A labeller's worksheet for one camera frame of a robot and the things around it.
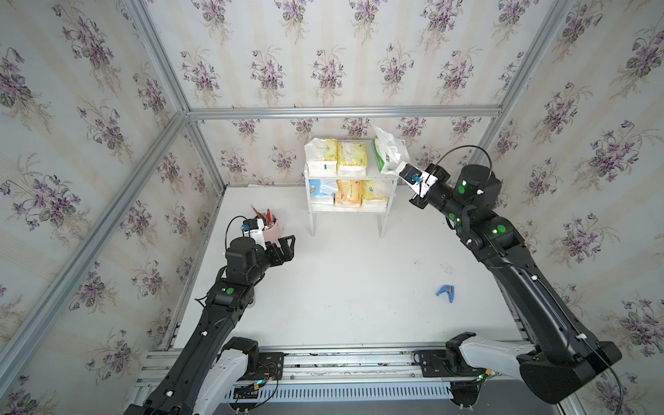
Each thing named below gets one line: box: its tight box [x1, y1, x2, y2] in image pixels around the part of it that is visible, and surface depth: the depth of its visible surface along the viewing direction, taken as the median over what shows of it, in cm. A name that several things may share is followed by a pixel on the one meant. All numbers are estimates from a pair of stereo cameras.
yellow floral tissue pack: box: [337, 140, 369, 178], surface depth 78 cm
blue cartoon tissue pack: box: [308, 178, 339, 205], surface depth 92 cm
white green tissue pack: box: [370, 121, 411, 174], surface depth 67 cm
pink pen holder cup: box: [258, 210, 281, 245], surface depth 97 cm
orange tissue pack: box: [334, 179, 363, 208], surface depth 93 cm
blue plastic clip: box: [435, 284, 454, 304], surface depth 89 cm
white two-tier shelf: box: [304, 140, 399, 238], surface depth 93 cm
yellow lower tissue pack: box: [360, 179, 390, 208], surface depth 92 cm
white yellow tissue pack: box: [304, 138, 339, 175], surface depth 79 cm
